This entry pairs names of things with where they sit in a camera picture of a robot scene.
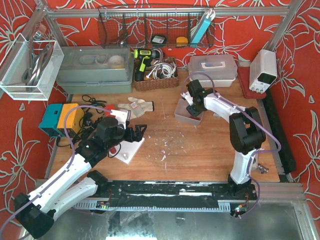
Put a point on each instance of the grey green plastic toolbox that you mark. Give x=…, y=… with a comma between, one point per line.
x=96, y=70

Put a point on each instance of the white peg base plate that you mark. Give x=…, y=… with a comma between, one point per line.
x=129, y=150

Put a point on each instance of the red spring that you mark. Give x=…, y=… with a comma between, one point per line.
x=113, y=150

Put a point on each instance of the blue white power strip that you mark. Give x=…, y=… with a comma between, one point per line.
x=197, y=32

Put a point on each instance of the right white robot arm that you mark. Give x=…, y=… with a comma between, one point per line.
x=246, y=137

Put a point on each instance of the yellow green cordless drill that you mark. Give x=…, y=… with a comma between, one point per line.
x=144, y=57

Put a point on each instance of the translucent plastic spring box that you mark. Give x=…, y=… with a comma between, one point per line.
x=182, y=115

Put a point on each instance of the yellow tape measure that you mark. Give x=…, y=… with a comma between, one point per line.
x=181, y=42

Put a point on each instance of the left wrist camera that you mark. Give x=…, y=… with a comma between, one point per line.
x=122, y=116

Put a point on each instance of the red mat under supply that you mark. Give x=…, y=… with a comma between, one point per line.
x=243, y=74

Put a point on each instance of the clear acrylic wall bin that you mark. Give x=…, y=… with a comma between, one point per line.
x=30, y=69

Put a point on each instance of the teal and yellow device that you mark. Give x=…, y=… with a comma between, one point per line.
x=54, y=118

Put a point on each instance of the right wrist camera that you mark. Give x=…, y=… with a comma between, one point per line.
x=186, y=96

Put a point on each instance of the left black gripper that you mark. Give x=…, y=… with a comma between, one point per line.
x=136, y=133

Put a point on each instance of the beige work glove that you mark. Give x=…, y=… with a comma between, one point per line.
x=137, y=107

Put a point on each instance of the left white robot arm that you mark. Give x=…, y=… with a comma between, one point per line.
x=76, y=180

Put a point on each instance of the white bench power supply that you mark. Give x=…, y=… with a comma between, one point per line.
x=263, y=71

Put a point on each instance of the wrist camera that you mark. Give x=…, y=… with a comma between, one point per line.
x=186, y=96
x=122, y=116

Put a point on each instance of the white plastic storage case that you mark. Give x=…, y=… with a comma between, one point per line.
x=221, y=68

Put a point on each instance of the woven wicker basket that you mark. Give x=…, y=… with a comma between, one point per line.
x=160, y=75

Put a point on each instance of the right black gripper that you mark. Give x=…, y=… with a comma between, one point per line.
x=194, y=109

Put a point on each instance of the red cube adapter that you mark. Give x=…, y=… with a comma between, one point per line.
x=108, y=109

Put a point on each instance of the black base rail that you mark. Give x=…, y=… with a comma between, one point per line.
x=168, y=196

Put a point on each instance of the aluminium frame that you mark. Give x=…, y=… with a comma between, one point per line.
x=241, y=27

